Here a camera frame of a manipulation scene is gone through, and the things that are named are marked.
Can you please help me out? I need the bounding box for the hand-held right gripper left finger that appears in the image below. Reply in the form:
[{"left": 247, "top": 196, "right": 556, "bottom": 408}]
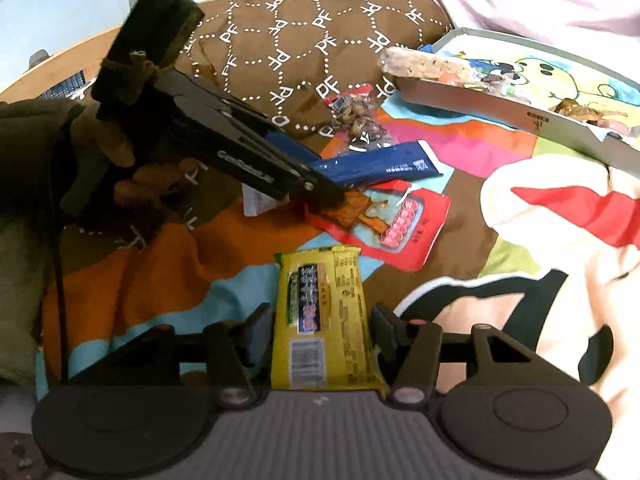
[{"left": 65, "top": 302, "right": 275, "bottom": 407}]

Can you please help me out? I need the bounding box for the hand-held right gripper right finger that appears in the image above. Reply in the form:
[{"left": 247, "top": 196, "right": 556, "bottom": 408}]
[{"left": 371, "top": 303, "right": 551, "bottom": 407}]

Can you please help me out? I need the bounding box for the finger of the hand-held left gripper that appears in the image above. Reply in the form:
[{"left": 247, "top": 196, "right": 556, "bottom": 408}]
[
  {"left": 263, "top": 131, "right": 321, "bottom": 171},
  {"left": 288, "top": 162, "right": 351, "bottom": 207}
]

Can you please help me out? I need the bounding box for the small white cartoon packet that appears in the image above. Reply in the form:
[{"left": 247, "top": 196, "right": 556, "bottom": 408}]
[{"left": 241, "top": 184, "right": 289, "bottom": 220}]

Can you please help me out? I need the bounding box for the yellow snack packet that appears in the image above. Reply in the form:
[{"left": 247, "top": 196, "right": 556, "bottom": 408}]
[{"left": 272, "top": 246, "right": 389, "bottom": 392}]

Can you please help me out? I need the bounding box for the long blue snack packet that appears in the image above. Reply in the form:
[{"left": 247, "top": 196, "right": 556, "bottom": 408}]
[{"left": 310, "top": 141, "right": 444, "bottom": 186}]

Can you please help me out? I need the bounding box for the red packet with pink print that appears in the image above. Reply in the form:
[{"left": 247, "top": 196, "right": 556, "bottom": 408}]
[{"left": 305, "top": 182, "right": 452, "bottom": 272}]

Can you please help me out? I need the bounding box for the metal tray with cartoon drawing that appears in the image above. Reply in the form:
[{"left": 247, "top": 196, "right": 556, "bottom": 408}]
[{"left": 382, "top": 27, "right": 640, "bottom": 167}]

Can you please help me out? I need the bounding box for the person's left forearm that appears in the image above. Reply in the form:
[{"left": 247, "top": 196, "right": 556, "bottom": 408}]
[{"left": 0, "top": 100, "right": 101, "bottom": 387}]

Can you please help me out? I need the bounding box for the person's left hand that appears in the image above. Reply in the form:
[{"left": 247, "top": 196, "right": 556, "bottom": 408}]
[{"left": 70, "top": 52, "right": 171, "bottom": 203}]

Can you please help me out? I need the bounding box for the colourful cartoon printed blanket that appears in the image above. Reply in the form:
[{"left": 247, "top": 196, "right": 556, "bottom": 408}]
[{"left": 40, "top": 42, "right": 640, "bottom": 411}]

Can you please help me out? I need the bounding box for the rice cracker bar packet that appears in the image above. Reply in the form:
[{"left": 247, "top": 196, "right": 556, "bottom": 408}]
[{"left": 379, "top": 46, "right": 475, "bottom": 82}]

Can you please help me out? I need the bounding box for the dark gridded object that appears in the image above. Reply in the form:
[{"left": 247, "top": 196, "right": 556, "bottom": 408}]
[{"left": 37, "top": 70, "right": 99, "bottom": 104}]

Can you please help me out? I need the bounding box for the wooden bed frame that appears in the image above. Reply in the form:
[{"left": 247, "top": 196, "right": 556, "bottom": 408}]
[{"left": 0, "top": 35, "right": 119, "bottom": 106}]

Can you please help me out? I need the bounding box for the black cable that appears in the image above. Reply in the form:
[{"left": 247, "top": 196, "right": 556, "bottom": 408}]
[{"left": 47, "top": 145, "right": 69, "bottom": 384}]

